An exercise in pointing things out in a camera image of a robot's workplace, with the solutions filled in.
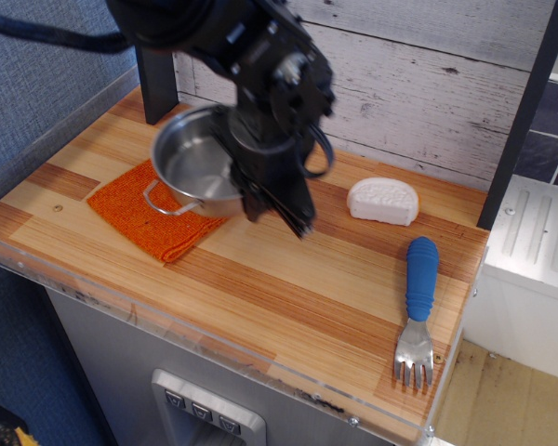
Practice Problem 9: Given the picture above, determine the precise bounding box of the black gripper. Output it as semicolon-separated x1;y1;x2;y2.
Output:
212;109;315;238

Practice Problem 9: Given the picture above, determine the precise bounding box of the grey cabinet button panel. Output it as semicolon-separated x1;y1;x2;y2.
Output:
152;369;267;445

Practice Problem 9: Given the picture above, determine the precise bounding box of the white toy cheese wedge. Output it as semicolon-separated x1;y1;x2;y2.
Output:
347;177;419;227

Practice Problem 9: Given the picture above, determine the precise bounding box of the stainless steel pot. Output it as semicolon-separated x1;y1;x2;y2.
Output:
143;106;243;217

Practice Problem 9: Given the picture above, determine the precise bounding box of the orange knitted towel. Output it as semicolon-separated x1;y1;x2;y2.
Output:
87;160;226;263

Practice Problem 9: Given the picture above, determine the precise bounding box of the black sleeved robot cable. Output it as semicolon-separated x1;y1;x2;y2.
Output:
0;7;131;53

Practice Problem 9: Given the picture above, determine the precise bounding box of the dark shelf post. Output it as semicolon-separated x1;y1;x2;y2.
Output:
135;46;179;125
476;1;558;230

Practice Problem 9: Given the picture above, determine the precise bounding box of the clear acrylic edge guard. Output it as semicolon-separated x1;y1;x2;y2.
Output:
0;231;489;446

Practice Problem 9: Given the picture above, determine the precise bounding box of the yellow black object on floor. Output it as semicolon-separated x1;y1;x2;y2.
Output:
0;423;39;446

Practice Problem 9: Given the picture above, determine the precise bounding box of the blue handled metal fork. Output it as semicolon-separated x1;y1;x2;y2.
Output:
393;236;439;389

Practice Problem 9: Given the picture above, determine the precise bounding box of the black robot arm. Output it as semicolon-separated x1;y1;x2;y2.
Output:
107;1;335;237

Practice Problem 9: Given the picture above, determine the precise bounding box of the right dark shelf post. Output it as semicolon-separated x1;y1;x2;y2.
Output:
476;1;558;230

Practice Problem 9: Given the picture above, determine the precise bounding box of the white grooved side counter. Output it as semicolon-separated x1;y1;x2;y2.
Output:
463;176;558;377

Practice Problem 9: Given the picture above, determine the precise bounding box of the left dark shelf post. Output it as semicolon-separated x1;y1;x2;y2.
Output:
135;46;179;125

